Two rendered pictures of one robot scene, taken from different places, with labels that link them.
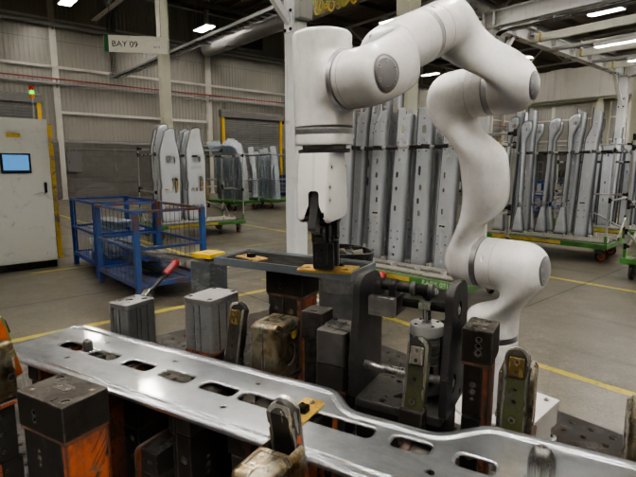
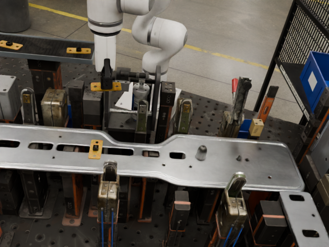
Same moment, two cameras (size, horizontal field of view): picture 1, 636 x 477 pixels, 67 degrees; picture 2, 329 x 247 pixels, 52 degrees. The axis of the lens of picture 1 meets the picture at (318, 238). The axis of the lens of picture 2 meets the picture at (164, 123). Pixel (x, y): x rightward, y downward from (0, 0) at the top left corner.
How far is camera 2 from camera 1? 49 cm
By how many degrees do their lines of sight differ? 45
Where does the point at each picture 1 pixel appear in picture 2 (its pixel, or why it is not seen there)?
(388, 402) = (125, 127)
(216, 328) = (12, 105)
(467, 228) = (148, 17)
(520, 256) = (175, 34)
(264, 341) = (53, 111)
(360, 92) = (139, 13)
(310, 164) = (105, 44)
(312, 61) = not seen: outside the picture
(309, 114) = (104, 16)
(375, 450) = (138, 160)
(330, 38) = not seen: outside the picture
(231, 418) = (63, 163)
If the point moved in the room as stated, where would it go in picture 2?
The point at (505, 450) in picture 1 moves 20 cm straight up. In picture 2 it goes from (185, 145) to (196, 97)
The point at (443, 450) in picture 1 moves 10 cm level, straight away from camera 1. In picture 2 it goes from (164, 152) to (156, 132)
